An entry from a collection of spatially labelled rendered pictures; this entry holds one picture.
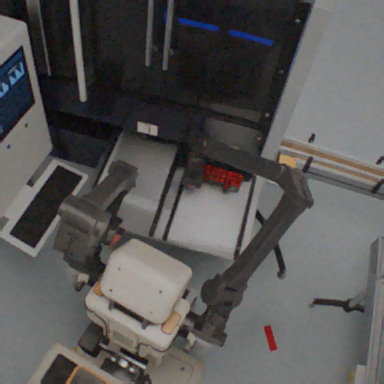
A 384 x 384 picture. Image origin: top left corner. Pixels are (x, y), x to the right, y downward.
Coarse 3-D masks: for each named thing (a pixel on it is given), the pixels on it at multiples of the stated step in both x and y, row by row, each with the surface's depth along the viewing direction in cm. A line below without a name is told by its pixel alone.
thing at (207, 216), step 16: (192, 192) 187; (208, 192) 188; (240, 192) 189; (192, 208) 183; (208, 208) 184; (224, 208) 185; (240, 208) 185; (176, 224) 179; (192, 224) 179; (208, 224) 180; (224, 224) 181; (240, 224) 178; (192, 240) 175; (208, 240) 176; (224, 240) 177
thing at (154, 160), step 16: (128, 144) 197; (144, 144) 198; (160, 144) 198; (176, 144) 199; (112, 160) 192; (128, 160) 192; (144, 160) 193; (160, 160) 194; (144, 176) 189; (160, 176) 190; (144, 192) 185; (160, 192) 185
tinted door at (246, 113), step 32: (192, 0) 127; (224, 0) 125; (256, 0) 122; (288, 0) 119; (192, 32) 138; (224, 32) 135; (256, 32) 132; (192, 64) 150; (224, 64) 147; (256, 64) 143; (160, 96) 168; (192, 96) 164; (224, 96) 160; (256, 96) 155
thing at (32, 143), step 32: (0, 32) 135; (0, 64) 136; (32, 64) 154; (0, 96) 143; (32, 96) 164; (0, 128) 152; (32, 128) 175; (0, 160) 162; (32, 160) 187; (0, 192) 171
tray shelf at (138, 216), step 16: (96, 176) 187; (176, 176) 191; (176, 192) 187; (256, 192) 190; (128, 208) 181; (144, 208) 181; (256, 208) 186; (128, 224) 177; (144, 224) 177; (160, 240) 175; (176, 240) 175; (224, 256) 174
